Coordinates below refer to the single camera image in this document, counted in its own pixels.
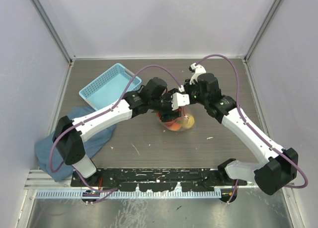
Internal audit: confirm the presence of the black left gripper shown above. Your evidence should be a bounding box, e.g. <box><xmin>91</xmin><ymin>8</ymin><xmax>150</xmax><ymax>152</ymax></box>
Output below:
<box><xmin>149</xmin><ymin>88</ymin><xmax>181</xmax><ymax>122</ymax></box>

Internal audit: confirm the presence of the orange peach fruit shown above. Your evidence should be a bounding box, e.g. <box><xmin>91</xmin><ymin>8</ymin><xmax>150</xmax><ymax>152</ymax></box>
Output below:
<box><xmin>169</xmin><ymin>122</ymin><xmax>182</xmax><ymax>131</ymax></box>

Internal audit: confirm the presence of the clear zip bag orange zipper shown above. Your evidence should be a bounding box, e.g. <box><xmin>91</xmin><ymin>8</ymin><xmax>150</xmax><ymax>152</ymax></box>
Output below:
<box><xmin>156</xmin><ymin>107</ymin><xmax>195</xmax><ymax>132</ymax></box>

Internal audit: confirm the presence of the light blue plastic basket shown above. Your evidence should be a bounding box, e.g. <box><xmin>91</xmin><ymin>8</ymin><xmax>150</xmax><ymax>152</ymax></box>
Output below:
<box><xmin>79</xmin><ymin>63</ymin><xmax>134</xmax><ymax>110</ymax></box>

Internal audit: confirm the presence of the red strawberries pile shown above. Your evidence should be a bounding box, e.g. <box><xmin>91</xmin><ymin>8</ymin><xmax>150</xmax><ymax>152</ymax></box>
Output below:
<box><xmin>161</xmin><ymin>109</ymin><xmax>181</xmax><ymax>127</ymax></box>

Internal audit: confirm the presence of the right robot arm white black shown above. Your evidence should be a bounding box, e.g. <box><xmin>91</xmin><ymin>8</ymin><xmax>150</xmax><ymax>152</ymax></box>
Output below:
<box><xmin>184</xmin><ymin>73</ymin><xmax>298</xmax><ymax>195</ymax></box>

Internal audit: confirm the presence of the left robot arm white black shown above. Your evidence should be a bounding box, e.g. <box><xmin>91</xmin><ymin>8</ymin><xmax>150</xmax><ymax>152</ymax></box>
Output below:
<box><xmin>53</xmin><ymin>77</ymin><xmax>189</xmax><ymax>186</ymax></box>

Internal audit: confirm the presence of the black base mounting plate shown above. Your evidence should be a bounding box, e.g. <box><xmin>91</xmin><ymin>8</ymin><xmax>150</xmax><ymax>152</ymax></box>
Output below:
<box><xmin>85</xmin><ymin>168</ymin><xmax>236</xmax><ymax>192</ymax></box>

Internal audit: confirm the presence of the blue cloth towel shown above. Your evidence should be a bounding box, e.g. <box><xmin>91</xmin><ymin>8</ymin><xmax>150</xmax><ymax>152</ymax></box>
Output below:
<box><xmin>34</xmin><ymin>106</ymin><xmax>116</xmax><ymax>183</ymax></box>

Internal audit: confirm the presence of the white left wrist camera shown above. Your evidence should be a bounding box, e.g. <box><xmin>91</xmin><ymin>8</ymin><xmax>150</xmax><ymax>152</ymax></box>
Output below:
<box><xmin>171</xmin><ymin>85</ymin><xmax>190</xmax><ymax>111</ymax></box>

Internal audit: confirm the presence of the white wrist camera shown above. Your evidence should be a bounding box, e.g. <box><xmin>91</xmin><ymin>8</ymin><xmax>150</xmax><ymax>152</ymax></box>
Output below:
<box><xmin>171</xmin><ymin>85</ymin><xmax>190</xmax><ymax>111</ymax></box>
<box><xmin>189</xmin><ymin>63</ymin><xmax>206</xmax><ymax>85</ymax></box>

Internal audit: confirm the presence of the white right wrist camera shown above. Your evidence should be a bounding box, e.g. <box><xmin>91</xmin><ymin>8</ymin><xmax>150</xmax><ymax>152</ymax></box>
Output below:
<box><xmin>189</xmin><ymin>63</ymin><xmax>206</xmax><ymax>85</ymax></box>

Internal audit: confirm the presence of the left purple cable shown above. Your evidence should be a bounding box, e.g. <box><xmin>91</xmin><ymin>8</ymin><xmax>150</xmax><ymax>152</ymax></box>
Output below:
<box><xmin>48</xmin><ymin>65</ymin><xmax>184</xmax><ymax>204</ymax></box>

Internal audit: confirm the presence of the slotted cable duct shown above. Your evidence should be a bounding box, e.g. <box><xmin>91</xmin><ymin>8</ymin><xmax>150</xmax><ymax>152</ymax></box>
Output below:
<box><xmin>35</xmin><ymin>188</ymin><xmax>222</xmax><ymax>199</ymax></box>

